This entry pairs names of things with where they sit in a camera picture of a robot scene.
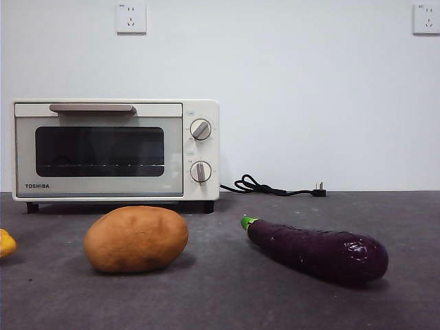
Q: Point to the purple eggplant with green stem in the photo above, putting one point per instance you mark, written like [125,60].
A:
[316,252]

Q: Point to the round timer oven knob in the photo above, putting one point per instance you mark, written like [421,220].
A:
[200,171]

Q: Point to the round temperature oven knob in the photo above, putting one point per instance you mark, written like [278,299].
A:
[200,129]

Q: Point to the white Toshiba toaster oven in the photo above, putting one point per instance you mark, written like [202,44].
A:
[203,151]

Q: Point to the white wall socket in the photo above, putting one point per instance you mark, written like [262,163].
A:
[131,19]
[427,20]

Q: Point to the yellow bell pepper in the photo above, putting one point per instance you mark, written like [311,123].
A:
[6,244]

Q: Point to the brown potato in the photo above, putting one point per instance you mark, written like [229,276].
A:
[135,240]

